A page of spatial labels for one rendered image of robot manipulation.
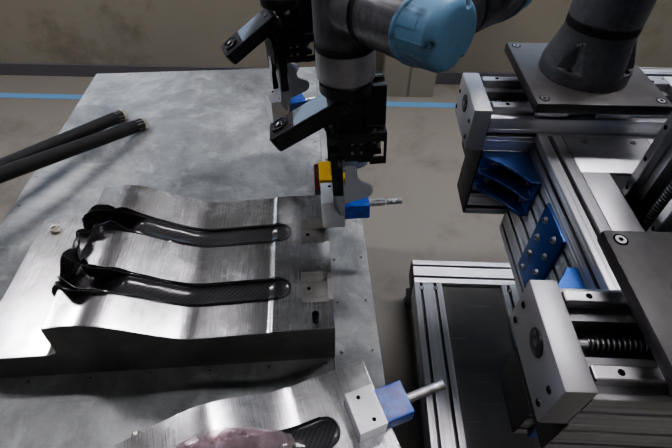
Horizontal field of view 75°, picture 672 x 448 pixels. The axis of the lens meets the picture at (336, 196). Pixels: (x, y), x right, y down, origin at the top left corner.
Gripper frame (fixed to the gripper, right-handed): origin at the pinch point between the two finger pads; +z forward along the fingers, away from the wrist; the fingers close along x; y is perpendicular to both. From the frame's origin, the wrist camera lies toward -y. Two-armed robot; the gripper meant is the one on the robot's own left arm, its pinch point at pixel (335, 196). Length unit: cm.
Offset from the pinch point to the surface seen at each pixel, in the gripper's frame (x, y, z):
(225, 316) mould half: -16.3, -16.7, 6.8
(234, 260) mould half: -6.7, -16.5, 6.2
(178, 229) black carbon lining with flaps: -0.8, -26.0, 4.3
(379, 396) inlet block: -27.7, 3.6, 9.7
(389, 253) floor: 66, 22, 92
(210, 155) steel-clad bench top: 30.2, -27.5, 12.1
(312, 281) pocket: -9.6, -4.5, 8.9
